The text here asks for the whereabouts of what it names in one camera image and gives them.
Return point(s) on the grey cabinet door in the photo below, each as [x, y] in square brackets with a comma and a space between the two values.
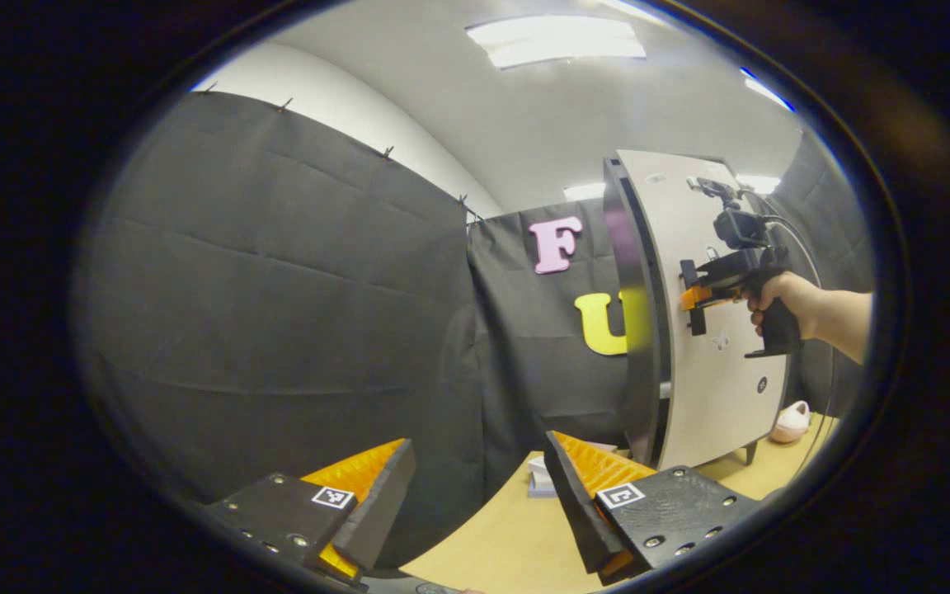
[706, 396]

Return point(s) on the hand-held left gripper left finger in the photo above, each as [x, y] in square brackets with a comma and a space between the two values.
[380, 511]

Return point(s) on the dark grey cabinet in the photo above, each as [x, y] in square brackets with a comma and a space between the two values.
[640, 330]

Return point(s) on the ceiling light panel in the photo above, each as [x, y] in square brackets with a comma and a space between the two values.
[557, 40]
[585, 191]
[768, 89]
[758, 183]

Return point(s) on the pink book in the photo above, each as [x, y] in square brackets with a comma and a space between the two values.
[539, 466]

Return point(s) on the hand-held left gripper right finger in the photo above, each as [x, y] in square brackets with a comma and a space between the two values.
[578, 511]

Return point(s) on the blue book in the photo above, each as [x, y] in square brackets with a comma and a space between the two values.
[543, 491]

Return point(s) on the black backdrop cloth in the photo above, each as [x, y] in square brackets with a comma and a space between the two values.
[277, 330]

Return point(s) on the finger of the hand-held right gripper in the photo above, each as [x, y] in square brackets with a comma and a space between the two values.
[693, 297]

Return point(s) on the pink plush toy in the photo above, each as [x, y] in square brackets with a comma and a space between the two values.
[792, 422]

